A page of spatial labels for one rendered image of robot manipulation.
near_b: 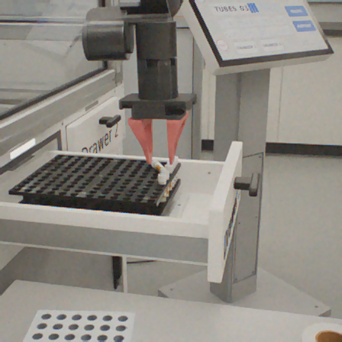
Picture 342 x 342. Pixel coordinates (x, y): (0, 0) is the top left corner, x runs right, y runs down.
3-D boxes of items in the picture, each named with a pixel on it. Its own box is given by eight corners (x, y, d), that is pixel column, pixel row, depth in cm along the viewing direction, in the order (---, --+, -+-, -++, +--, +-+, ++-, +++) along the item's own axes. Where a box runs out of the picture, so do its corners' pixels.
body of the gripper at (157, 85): (189, 114, 71) (188, 59, 69) (117, 113, 73) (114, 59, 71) (197, 105, 77) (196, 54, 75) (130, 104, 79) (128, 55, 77)
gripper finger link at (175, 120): (182, 171, 73) (180, 105, 71) (133, 169, 75) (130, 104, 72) (190, 157, 80) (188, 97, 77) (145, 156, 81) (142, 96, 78)
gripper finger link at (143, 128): (178, 171, 74) (175, 105, 71) (129, 169, 75) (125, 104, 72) (186, 157, 80) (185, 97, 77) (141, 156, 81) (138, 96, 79)
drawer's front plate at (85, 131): (121, 140, 129) (120, 96, 125) (78, 181, 102) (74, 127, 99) (114, 140, 129) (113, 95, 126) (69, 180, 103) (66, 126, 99)
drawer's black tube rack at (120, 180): (180, 198, 90) (181, 162, 88) (156, 244, 74) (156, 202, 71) (60, 188, 94) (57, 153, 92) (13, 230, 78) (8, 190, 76)
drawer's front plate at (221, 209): (240, 199, 94) (243, 140, 90) (220, 285, 67) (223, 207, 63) (230, 198, 94) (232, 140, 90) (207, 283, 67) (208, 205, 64)
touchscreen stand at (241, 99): (330, 314, 197) (364, 40, 163) (245, 363, 172) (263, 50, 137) (239, 261, 235) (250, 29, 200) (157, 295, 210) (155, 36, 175)
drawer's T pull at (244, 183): (259, 180, 80) (259, 172, 80) (256, 198, 73) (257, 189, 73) (236, 178, 81) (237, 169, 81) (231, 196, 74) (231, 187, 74)
